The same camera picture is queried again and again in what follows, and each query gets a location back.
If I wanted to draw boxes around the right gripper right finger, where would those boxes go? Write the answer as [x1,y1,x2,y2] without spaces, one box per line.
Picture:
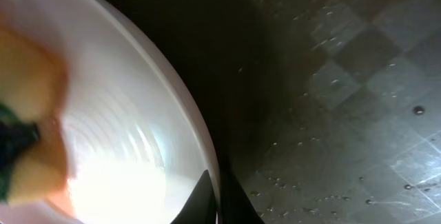
[220,170,265,224]

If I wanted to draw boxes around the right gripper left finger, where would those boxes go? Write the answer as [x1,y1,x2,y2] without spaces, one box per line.
[171,170,217,224]

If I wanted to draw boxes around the white plate top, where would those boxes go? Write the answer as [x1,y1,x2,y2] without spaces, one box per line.
[1,0,219,223]

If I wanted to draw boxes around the green and yellow sponge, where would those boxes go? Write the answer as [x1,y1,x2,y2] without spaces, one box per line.
[1,26,68,205]

